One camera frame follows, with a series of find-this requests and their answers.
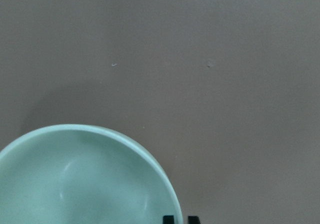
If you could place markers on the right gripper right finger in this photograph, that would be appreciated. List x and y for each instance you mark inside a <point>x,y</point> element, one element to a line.
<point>193,220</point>

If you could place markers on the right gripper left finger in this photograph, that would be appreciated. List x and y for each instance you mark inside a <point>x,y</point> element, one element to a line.
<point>168,219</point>

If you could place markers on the green bowl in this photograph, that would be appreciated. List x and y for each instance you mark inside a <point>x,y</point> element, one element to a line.
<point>83,174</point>

